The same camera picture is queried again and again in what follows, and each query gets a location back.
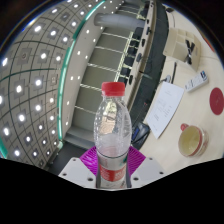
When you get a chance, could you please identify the clear red-capped water bottle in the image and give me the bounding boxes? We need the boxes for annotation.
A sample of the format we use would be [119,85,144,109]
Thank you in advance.
[93,81,133,190]

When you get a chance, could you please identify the row of black office chairs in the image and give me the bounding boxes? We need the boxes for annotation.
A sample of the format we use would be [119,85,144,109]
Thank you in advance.
[119,0,151,86]

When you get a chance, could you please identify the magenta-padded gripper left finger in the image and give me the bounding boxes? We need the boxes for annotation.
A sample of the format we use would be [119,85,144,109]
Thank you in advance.
[58,145,100,188]

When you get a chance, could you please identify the flat round red coaster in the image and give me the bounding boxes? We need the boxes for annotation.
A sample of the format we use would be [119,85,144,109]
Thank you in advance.
[209,87,224,117]

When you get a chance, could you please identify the white printed paper sheet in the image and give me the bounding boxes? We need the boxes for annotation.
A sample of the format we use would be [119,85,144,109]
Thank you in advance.
[143,81,185,140]

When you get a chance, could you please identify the long curved conference desk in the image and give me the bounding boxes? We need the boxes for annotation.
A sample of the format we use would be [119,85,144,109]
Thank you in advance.
[126,0,174,124]

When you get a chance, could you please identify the black marker pen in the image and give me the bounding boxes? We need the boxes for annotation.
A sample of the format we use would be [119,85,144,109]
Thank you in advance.
[184,39,197,65]

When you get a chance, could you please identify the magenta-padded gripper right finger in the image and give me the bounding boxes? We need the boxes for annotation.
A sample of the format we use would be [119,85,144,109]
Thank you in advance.
[124,145,165,188]

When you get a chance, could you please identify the round ceiling lights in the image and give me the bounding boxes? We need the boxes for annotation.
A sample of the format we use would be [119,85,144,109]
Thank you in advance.
[0,0,111,168]

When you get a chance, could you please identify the black desk phone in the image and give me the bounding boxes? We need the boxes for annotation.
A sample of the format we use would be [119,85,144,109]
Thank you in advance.
[130,121,152,145]

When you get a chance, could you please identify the red and cream mug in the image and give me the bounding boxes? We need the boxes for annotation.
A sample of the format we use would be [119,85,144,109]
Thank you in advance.
[177,123,210,158]

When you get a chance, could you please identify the white remote control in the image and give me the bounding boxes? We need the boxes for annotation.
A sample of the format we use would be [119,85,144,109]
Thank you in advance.
[184,69,210,93]

